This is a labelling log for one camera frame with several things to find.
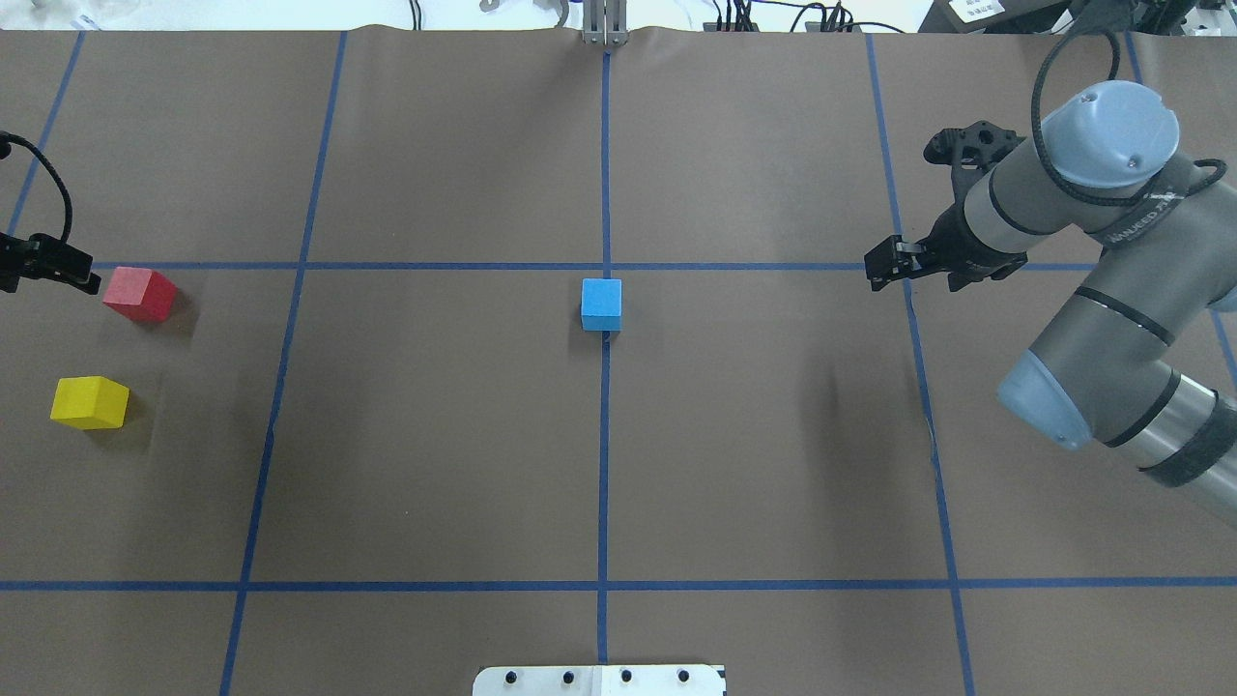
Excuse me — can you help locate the white camera stand base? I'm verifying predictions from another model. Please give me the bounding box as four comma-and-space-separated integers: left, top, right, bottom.
473, 664, 729, 695

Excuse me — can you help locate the grey aluminium post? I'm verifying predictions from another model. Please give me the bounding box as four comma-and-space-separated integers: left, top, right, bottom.
580, 0, 628, 48

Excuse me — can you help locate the blue wooden block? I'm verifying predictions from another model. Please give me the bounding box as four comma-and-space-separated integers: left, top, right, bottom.
580, 277, 623, 334

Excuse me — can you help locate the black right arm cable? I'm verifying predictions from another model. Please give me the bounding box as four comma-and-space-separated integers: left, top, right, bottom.
1030, 0, 1228, 206

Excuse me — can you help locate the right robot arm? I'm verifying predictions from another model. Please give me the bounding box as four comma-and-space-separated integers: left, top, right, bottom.
863, 79, 1236, 524

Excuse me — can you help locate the yellow wooden block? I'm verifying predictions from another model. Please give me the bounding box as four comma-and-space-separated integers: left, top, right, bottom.
49, 376, 129, 431

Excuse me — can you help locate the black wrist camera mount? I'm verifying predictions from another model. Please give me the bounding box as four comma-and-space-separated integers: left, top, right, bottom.
923, 120, 1025, 206

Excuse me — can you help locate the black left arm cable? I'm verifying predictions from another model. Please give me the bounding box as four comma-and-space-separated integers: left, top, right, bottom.
0, 130, 75, 244

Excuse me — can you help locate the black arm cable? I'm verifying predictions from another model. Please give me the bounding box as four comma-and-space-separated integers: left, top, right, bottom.
0, 130, 75, 244
1030, 0, 1228, 206

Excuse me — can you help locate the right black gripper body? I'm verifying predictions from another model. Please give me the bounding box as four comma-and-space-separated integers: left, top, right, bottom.
917, 204, 1028, 292

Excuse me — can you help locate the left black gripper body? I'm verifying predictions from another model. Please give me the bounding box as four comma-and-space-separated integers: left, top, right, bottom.
1, 232, 68, 294

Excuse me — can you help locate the red wooden block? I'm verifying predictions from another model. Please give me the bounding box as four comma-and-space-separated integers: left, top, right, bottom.
101, 266, 181, 323

